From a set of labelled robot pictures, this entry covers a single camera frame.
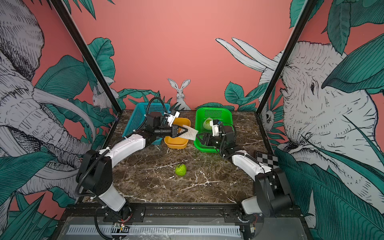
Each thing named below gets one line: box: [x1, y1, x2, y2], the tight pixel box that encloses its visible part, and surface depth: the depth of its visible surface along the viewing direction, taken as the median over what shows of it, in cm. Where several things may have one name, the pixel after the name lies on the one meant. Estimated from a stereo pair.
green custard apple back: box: [175, 164, 187, 176], surface depth 85 cm
